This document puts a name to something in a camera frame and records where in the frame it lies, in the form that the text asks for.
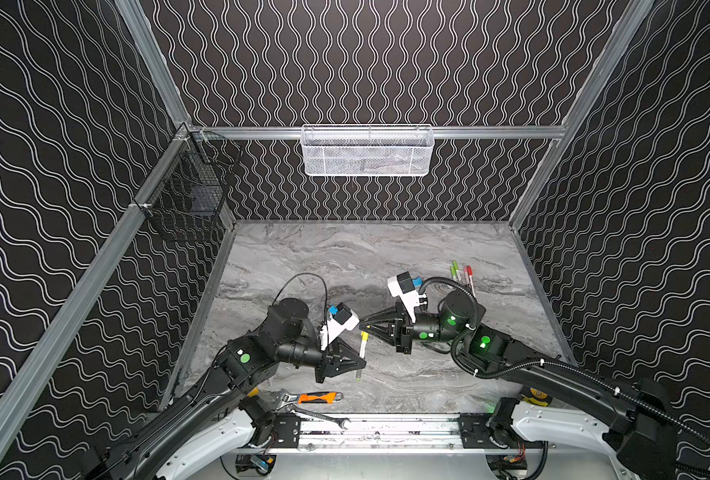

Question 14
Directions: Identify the yellow white pen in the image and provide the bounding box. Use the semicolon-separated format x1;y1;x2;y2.
450;260;460;282

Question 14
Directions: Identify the green white pen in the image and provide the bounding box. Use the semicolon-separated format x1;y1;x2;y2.
355;341;368;382

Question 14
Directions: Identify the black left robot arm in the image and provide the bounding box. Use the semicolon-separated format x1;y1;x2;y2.
80;298;366;479

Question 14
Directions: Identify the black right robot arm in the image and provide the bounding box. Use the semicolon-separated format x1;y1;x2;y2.
359;272;710;479

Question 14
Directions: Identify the steel combination spanner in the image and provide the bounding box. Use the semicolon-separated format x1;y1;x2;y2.
277;404;350;430

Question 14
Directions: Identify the yellow black tape measure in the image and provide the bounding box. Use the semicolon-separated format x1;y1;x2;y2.
520;386;552;407

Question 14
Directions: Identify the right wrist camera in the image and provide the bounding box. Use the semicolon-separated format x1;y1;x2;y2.
387;271;427;324

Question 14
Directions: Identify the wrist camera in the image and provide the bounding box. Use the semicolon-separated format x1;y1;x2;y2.
387;271;427;324
319;302;360;350

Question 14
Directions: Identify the orange handled adjustable wrench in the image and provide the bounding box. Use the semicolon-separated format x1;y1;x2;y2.
270;390;344;411

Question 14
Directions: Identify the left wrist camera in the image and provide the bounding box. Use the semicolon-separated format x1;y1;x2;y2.
319;302;360;350

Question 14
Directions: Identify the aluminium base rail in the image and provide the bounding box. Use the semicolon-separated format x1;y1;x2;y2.
132;412;623;454

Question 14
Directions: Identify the white wire mesh basket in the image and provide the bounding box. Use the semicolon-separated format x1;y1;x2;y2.
300;124;435;177

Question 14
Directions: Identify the black wire mesh basket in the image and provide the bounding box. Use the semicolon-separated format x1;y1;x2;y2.
132;122;231;245

